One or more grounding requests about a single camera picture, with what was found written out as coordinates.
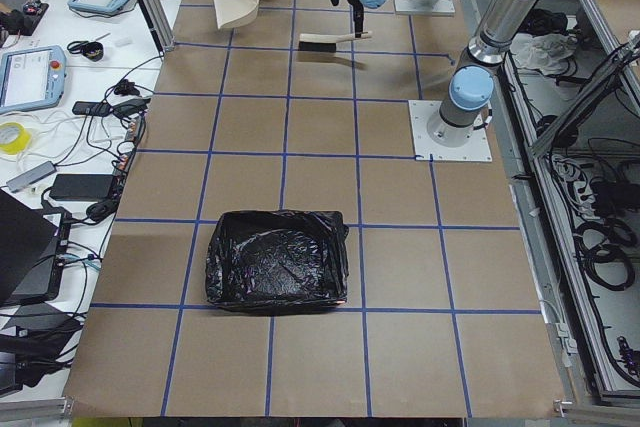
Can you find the grey usb hub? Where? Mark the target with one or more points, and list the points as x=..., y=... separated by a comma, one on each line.
x=31, y=176

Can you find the yellow tape roll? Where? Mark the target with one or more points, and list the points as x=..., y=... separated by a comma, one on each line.
x=14, y=138

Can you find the small black bowl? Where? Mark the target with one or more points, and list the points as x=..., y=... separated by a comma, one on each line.
x=93, y=51

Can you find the near blue teach pendant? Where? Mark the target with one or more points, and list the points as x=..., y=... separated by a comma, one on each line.
x=32, y=79

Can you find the bin with black bag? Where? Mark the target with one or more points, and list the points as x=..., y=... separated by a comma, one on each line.
x=284, y=261

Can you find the beige hand brush black bristles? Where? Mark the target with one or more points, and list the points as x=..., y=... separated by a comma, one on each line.
x=328, y=42

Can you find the white crumpled cloth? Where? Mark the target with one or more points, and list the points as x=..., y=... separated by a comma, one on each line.
x=547, y=54

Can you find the black scissors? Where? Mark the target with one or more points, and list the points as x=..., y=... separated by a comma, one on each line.
x=74, y=47

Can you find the black power adapter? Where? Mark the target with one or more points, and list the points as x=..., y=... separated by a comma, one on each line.
x=82, y=187

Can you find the black laptop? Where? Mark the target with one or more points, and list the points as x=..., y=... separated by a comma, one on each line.
x=33, y=242

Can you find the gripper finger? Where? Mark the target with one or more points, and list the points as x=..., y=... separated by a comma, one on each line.
x=357, y=22

